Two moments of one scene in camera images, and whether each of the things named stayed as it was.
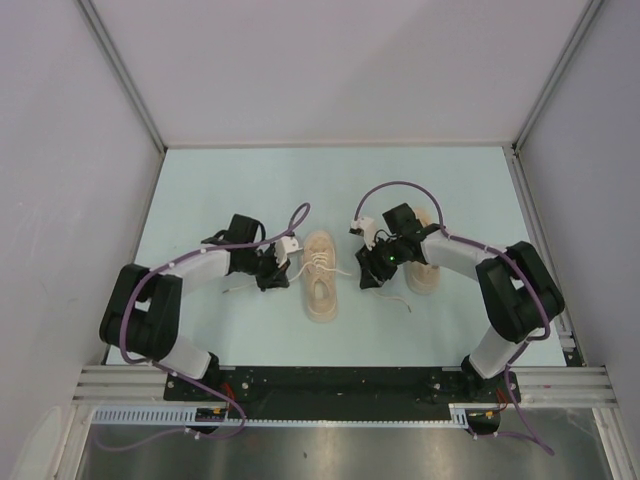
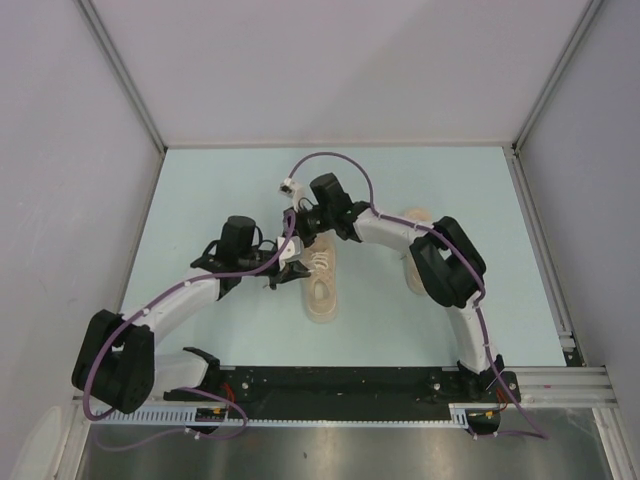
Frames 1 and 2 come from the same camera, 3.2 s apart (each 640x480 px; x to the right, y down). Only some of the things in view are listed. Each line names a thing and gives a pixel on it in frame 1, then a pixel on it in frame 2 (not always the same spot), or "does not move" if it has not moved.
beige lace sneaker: x=422 y=279 does not move
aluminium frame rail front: x=539 y=386 does not move
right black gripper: x=371 y=269 -> x=300 y=230
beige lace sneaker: x=319 y=273 does not move
